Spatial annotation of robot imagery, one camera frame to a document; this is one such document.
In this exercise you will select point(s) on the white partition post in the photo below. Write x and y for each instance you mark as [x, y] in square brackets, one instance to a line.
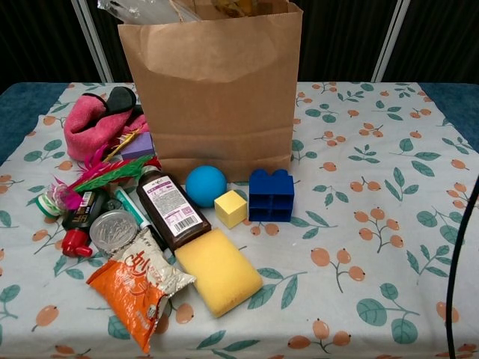
[93, 45]
[389, 41]

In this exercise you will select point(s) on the orange snack packet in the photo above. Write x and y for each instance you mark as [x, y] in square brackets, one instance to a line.
[134, 291]

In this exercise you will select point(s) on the blue toy brick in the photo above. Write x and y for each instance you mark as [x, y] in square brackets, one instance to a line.
[271, 194]

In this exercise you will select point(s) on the purple foam block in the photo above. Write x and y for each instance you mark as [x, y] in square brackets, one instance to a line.
[140, 146]

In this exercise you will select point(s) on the floral tablecloth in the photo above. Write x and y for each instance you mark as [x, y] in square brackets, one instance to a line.
[374, 112]

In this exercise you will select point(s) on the yellow sponge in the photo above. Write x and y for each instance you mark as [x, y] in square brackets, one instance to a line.
[219, 273]

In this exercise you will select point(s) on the small dark grey disc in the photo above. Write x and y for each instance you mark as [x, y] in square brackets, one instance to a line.
[113, 205]

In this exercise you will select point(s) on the brown bottle purple label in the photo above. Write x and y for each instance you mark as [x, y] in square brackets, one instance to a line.
[172, 213]

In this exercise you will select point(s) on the green white tube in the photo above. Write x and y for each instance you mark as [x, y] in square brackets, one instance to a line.
[129, 207]

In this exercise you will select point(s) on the clear plastic cup sleeve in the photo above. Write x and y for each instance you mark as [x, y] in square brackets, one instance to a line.
[134, 9]

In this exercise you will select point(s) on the black object on cloth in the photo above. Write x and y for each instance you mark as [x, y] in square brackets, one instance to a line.
[119, 99]

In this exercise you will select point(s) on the blue ball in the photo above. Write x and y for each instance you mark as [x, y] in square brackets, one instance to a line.
[206, 186]

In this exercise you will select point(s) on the blue table cover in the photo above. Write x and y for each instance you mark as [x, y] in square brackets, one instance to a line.
[22, 108]

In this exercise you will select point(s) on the black bottle red cap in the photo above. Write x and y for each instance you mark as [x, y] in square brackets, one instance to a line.
[82, 217]

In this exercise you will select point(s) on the brown paper bag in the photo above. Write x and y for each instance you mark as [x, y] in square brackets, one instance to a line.
[217, 112]

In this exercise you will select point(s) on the pink towel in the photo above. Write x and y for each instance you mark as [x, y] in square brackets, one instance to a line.
[86, 127]

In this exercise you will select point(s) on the black pleated curtain panel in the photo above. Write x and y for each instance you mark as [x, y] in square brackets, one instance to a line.
[441, 41]
[108, 48]
[337, 45]
[37, 37]

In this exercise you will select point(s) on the yellow cube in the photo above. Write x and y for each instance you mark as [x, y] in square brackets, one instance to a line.
[230, 209]

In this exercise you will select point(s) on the colourful feather shuttlecock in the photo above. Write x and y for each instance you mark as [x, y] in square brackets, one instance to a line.
[105, 174]

